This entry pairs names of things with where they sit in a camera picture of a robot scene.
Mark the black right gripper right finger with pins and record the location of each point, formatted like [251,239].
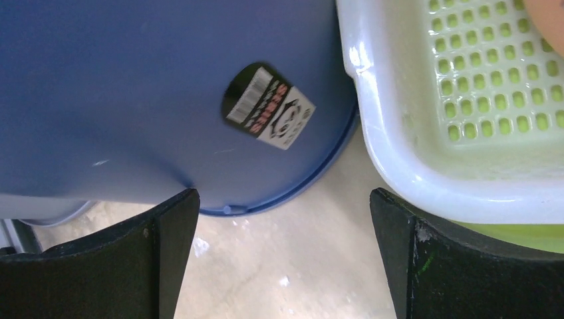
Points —
[438,269]

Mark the grey plastic bucket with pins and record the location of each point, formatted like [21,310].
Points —
[42,211]

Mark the green plastic basket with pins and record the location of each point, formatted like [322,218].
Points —
[461,104]

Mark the green plastic basin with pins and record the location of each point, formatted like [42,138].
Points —
[542,237]

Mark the blue plastic bucket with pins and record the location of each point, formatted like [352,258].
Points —
[134,101]

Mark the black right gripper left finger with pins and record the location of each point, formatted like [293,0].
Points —
[132,269]

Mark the orange capybara bucket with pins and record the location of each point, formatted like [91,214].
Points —
[547,16]

